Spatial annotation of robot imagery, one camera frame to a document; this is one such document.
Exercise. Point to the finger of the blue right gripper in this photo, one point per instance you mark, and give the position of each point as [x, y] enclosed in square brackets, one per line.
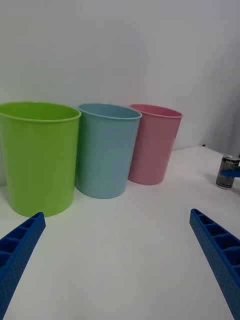
[230, 173]

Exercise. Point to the pink plastic bin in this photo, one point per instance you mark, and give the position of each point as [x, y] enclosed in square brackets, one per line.
[155, 147]

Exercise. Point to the pale blue plastic bin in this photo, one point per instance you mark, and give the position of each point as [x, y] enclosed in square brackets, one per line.
[105, 155]

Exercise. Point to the black and silver drink can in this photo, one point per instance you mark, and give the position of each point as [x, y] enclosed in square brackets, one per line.
[225, 182]

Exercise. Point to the green plastic bin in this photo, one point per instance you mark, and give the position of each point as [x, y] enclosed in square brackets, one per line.
[37, 160]

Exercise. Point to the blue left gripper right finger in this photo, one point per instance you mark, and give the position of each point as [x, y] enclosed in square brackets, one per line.
[220, 257]

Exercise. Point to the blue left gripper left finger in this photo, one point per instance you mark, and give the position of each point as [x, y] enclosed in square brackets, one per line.
[17, 255]

